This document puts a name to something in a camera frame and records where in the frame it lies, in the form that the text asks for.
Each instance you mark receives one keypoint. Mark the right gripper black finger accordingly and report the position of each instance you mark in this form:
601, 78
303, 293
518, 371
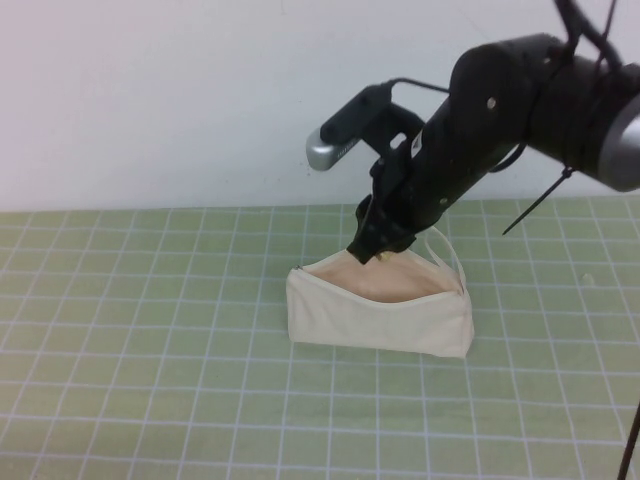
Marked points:
361, 254
402, 244

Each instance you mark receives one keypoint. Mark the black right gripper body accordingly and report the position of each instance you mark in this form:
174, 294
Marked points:
430, 185

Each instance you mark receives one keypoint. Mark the cream fabric pencil case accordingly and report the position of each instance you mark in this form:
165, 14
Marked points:
380, 320

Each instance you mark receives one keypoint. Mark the black zip tie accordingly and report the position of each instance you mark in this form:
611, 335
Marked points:
537, 202

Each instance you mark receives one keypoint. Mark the green grid-pattern table mat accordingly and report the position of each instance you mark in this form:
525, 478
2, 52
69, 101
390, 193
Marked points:
150, 350

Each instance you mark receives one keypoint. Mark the thin black stand leg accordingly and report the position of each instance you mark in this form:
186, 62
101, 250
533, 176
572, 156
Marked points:
631, 440

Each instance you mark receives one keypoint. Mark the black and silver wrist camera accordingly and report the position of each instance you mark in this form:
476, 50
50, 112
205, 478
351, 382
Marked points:
345, 132

